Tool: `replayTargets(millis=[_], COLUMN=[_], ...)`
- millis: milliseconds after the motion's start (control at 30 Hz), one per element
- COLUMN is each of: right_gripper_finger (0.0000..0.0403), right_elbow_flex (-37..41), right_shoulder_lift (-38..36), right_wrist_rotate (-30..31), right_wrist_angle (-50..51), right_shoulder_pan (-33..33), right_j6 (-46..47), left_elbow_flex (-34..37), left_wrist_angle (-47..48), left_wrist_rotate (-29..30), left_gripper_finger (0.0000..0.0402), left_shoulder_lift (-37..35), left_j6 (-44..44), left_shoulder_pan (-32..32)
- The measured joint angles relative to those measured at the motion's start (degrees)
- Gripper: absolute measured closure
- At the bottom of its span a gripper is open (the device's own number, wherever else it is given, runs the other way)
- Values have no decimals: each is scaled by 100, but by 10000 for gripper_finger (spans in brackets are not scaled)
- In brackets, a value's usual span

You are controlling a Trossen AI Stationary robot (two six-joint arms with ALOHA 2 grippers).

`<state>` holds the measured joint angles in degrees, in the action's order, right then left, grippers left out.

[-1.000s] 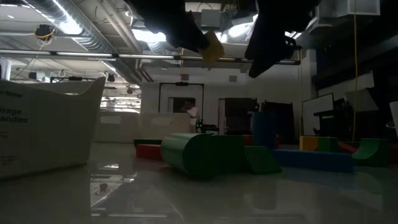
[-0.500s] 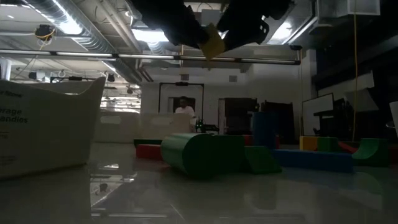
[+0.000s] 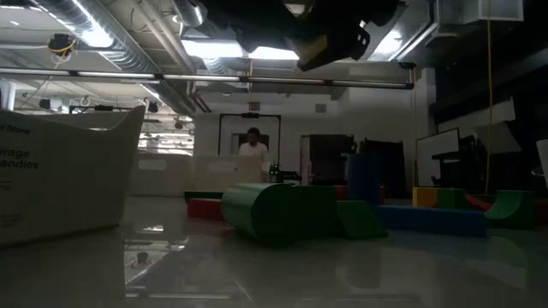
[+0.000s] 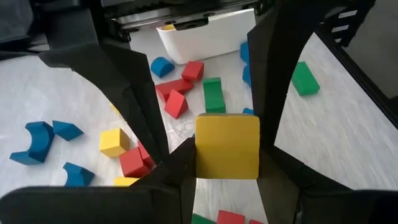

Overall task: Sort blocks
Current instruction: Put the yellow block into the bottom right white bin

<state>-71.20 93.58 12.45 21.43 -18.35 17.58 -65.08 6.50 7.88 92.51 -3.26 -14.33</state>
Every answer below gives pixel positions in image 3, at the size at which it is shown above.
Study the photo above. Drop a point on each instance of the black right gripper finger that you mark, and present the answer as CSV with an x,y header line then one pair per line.
x,y
265,36
351,40

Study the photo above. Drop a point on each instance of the blue cylinder block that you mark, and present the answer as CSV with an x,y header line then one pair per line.
x,y
363,179

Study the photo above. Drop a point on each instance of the green cube block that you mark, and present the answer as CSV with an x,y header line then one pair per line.
x,y
317,209

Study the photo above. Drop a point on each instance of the green cylinder block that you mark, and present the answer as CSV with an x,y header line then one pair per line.
x,y
257,214

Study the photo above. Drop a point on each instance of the ceiling light panel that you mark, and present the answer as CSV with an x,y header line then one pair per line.
x,y
274,53
212,49

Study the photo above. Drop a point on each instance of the long horizontal ceiling pipe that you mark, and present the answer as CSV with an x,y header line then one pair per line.
x,y
171,78

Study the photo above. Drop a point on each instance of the person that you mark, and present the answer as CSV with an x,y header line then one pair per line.
x,y
253,145

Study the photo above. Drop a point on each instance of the dark cabinet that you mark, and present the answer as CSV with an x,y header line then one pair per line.
x,y
389,167
329,158

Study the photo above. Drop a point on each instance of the black ceiling spotlight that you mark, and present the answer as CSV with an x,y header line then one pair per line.
x,y
179,125
153,107

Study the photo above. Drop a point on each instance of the whiteboard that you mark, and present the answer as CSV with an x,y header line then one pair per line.
x,y
436,149

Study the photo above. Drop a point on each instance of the white plastic storage bin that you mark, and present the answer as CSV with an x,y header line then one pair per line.
x,y
162,175
543,162
64,179
222,175

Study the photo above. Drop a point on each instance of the green square block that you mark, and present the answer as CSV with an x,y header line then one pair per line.
x,y
201,195

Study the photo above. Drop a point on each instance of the yellow block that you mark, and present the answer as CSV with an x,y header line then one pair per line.
x,y
424,197

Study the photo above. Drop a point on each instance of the white tilted panel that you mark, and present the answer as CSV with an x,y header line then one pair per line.
x,y
498,139

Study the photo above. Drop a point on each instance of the green triangular block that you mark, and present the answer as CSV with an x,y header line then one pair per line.
x,y
357,220

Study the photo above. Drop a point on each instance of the red flat block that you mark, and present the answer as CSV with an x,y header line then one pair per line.
x,y
203,209

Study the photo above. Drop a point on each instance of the blue long rectangular block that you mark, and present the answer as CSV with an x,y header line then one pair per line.
x,y
428,220

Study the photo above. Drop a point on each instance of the black ceiling device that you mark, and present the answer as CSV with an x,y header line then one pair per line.
x,y
61,45

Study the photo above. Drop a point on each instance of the green arch block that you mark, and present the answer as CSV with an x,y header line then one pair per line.
x,y
516,211

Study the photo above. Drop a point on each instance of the white column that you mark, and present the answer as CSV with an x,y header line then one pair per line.
x,y
7,96

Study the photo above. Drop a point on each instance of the rectangular metal ceiling duct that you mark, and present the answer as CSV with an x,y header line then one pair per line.
x,y
406,30

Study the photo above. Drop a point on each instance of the round silver ceiling duct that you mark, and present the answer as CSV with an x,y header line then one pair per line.
x,y
190,13

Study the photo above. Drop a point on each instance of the black gantry frame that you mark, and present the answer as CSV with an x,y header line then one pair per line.
x,y
220,137

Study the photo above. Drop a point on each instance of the white rectangular duct box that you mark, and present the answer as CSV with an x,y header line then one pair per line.
x,y
471,10

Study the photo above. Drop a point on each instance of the long spiral ceiling duct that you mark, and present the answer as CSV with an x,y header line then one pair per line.
x,y
111,47

